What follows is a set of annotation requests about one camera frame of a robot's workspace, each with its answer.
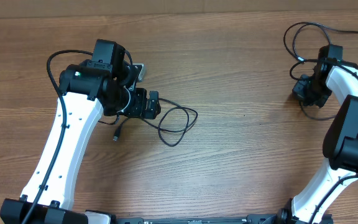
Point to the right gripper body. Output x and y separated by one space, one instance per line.
301 91

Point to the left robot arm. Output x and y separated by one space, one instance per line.
104 85

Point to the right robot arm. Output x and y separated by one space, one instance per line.
332 76

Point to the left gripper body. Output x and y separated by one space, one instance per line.
137 106

